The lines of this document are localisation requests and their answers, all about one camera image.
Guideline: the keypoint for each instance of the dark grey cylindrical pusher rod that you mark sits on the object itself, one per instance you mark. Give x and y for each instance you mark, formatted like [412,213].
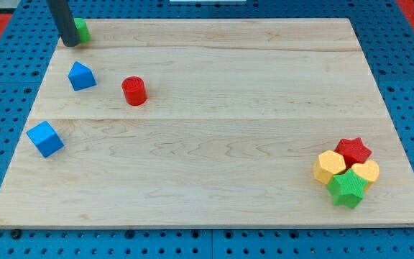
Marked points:
[64,22]

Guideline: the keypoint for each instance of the green cylinder block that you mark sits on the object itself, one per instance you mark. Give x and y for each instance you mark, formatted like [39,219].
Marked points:
[82,28]

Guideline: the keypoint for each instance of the red cylinder block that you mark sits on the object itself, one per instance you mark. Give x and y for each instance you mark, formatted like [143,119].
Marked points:
[134,90]

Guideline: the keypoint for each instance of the blue cube block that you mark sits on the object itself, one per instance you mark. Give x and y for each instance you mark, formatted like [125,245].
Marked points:
[45,139]

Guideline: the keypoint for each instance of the light wooden board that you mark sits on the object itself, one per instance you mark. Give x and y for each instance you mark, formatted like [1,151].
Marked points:
[237,112]

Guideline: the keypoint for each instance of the yellow hexagon block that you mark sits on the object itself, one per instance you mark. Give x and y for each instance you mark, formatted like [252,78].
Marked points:
[327,165]

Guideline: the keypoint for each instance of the red star block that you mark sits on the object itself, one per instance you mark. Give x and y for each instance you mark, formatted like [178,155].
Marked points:
[353,151]

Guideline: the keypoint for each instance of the green star block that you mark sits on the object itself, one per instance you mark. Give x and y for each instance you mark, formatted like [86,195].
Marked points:
[347,189]

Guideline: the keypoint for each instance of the yellow heart block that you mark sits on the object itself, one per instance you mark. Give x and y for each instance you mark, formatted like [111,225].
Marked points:
[369,171]

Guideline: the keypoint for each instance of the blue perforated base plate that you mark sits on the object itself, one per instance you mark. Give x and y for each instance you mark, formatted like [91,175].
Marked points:
[26,48]

